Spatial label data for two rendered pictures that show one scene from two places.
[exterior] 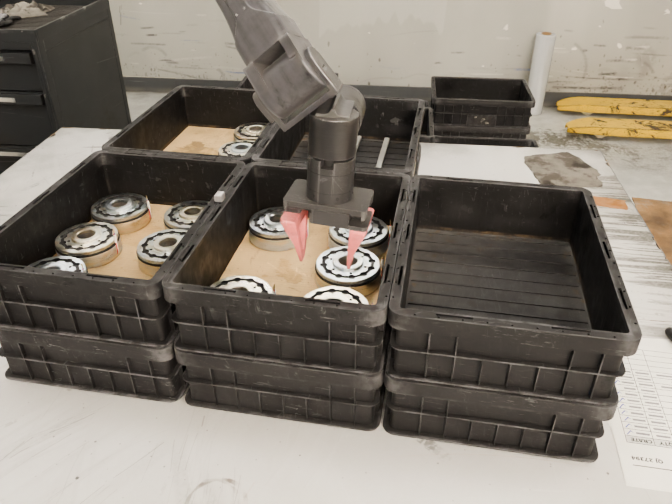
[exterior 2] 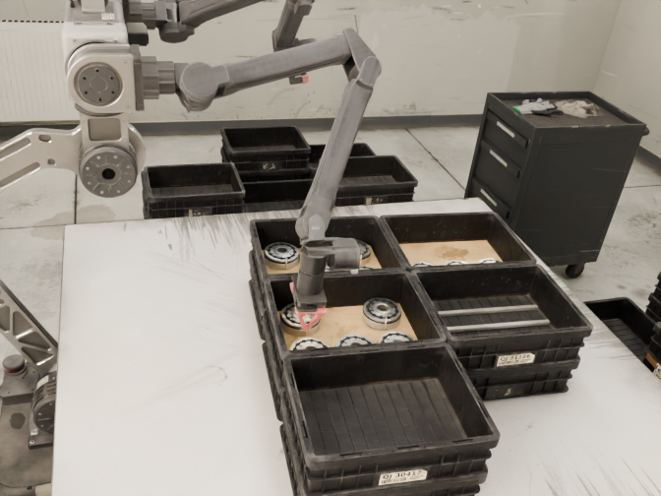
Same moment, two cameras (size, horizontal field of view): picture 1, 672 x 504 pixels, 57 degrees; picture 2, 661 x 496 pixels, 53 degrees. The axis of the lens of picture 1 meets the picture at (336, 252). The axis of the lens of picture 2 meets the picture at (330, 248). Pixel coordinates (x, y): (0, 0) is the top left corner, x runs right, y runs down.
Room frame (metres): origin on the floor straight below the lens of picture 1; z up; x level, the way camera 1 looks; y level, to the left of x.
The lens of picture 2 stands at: (0.16, -1.10, 1.93)
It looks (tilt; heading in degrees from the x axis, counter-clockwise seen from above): 32 degrees down; 63
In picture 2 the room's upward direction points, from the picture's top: 6 degrees clockwise
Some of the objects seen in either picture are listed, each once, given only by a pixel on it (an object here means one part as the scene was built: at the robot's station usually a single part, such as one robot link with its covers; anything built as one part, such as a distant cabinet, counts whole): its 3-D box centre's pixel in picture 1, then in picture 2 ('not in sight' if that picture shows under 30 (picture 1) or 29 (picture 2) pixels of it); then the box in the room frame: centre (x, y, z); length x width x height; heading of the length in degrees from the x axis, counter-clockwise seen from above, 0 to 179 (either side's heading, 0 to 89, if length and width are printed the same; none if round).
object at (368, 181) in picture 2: not in sight; (362, 212); (1.55, 1.37, 0.37); 0.40 x 0.30 x 0.45; 174
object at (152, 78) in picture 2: not in sight; (153, 78); (0.40, 0.29, 1.45); 0.09 x 0.08 x 0.12; 84
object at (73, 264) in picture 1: (51, 275); (281, 252); (0.77, 0.44, 0.86); 0.10 x 0.10 x 0.01
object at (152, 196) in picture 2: not in sight; (194, 223); (0.76, 1.46, 0.37); 0.40 x 0.30 x 0.45; 174
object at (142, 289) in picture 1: (122, 211); (325, 247); (0.87, 0.34, 0.92); 0.40 x 0.30 x 0.02; 170
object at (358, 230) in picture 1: (341, 234); (307, 310); (0.67, -0.01, 1.00); 0.07 x 0.07 x 0.09; 78
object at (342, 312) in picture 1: (303, 228); (351, 312); (0.82, 0.05, 0.92); 0.40 x 0.30 x 0.02; 170
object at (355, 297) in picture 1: (333, 308); (310, 351); (0.69, 0.00, 0.86); 0.10 x 0.10 x 0.01
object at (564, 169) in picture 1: (562, 167); not in sight; (1.49, -0.60, 0.71); 0.22 x 0.19 x 0.01; 174
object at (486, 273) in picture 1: (498, 275); (383, 415); (0.76, -0.25, 0.87); 0.40 x 0.30 x 0.11; 170
